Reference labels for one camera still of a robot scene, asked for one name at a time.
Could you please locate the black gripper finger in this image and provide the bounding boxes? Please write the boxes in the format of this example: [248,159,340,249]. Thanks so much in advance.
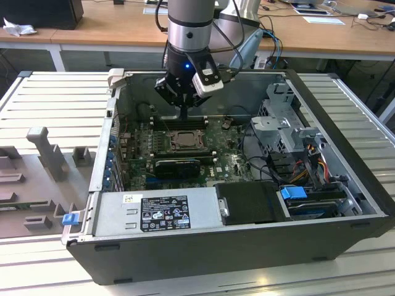
[155,77,186,121]
[184,94,214,121]

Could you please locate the silver CPU with green edge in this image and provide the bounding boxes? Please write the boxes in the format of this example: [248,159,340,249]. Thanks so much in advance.
[176,133,201,147]

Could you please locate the metal socket cover frame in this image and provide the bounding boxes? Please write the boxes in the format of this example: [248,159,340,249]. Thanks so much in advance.
[168,131,209,152]

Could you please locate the RAM slot with white clips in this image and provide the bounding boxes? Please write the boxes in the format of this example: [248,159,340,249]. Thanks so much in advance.
[152,154,216,160]
[150,122,208,127]
[150,116,208,122]

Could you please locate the white plastic case latch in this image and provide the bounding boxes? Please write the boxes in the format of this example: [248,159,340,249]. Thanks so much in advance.
[106,68,127,90]

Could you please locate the white paper sheet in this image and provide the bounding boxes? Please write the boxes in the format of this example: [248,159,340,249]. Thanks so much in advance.
[293,8,333,16]
[302,15,346,26]
[143,6,170,15]

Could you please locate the wooden desk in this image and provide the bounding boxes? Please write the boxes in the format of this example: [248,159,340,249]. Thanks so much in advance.
[0,0,395,73]

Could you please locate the black graphics card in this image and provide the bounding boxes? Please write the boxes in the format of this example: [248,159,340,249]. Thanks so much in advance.
[154,158,201,179]

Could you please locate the pale blue teach pendant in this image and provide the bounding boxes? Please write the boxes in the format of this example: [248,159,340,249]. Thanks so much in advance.
[236,28,264,71]

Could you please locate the green motherboard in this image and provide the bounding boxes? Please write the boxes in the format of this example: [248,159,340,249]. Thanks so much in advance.
[118,115,259,192]

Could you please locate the silver metal drive cage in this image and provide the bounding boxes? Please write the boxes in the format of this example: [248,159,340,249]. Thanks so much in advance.
[250,82,325,155]

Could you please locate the black plastic shroud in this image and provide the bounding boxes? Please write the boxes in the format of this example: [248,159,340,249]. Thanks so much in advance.
[214,181,286,228]

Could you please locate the silver power supply unit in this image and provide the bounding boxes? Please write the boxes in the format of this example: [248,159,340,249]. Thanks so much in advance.
[83,187,223,237]

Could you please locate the black box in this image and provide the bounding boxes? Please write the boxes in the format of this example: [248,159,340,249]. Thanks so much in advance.
[0,0,84,31]

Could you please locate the hard disk drive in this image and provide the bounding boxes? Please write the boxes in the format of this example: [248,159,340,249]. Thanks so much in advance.
[283,197,346,221]

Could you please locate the crumpled white paper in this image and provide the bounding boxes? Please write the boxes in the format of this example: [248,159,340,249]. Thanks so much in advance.
[2,17,38,37]

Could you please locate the blue case latch tab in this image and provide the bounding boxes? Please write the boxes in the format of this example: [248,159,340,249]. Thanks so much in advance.
[62,213,78,228]

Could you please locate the black PC case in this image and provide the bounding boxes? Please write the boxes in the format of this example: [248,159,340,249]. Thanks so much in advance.
[61,68,390,286]

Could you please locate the gray parts rack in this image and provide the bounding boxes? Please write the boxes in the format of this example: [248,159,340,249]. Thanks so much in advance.
[0,125,96,240]

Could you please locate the green RAM stick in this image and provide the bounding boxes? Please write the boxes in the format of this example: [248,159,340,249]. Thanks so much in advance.
[0,202,31,213]

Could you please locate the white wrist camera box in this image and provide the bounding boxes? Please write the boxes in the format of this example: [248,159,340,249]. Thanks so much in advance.
[191,68,225,99]

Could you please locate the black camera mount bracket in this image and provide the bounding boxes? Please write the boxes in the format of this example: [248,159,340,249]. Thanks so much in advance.
[184,51,220,81]

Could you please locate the thin red wire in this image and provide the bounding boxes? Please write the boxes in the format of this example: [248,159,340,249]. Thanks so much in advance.
[118,113,129,138]

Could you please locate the blue cable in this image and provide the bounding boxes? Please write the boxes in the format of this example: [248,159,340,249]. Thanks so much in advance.
[261,28,283,64]

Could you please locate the blue drive carrier handle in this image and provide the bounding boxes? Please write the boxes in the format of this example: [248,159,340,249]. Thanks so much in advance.
[280,184,307,203]

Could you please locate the multicolour power wire bundle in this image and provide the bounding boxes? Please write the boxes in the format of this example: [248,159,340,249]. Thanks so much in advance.
[289,155,330,184]

